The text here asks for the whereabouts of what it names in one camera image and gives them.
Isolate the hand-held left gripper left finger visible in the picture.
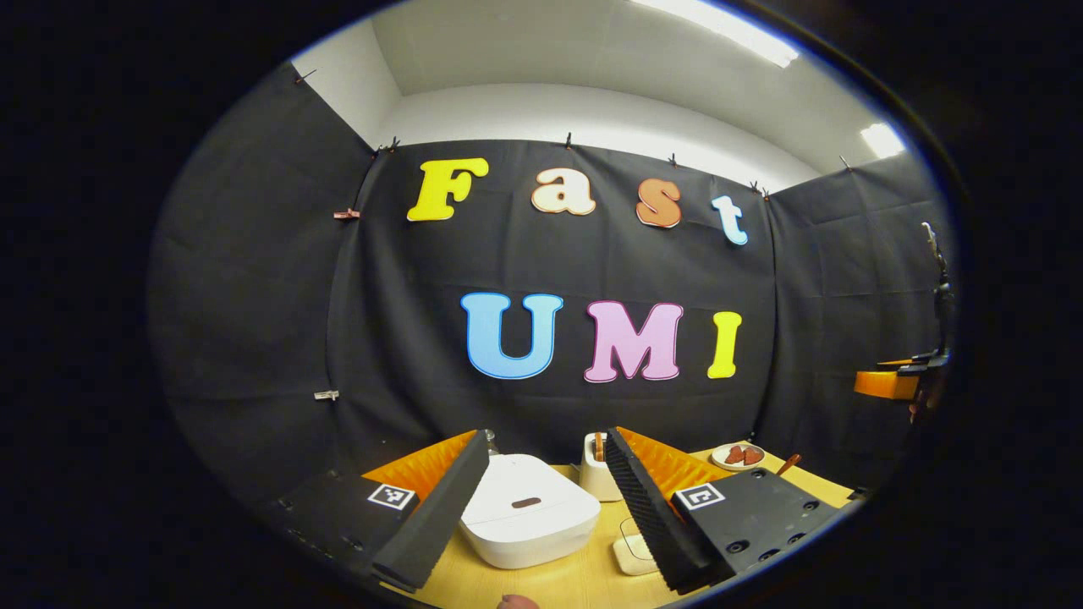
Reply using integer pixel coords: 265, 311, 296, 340
271, 429, 490, 591

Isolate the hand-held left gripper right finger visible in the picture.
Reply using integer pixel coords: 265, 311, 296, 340
602, 426, 840, 595

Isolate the white rice cooker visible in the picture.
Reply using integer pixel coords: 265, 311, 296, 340
459, 454, 602, 570

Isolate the white toaster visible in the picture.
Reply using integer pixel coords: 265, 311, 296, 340
580, 431, 629, 502

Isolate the white round plate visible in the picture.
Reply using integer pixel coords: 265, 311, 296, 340
711, 443, 767, 473

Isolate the short ceiling light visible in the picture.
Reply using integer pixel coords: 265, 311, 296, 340
860, 123, 907, 160

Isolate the black backdrop cloth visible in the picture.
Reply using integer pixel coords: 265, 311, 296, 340
146, 61, 957, 542

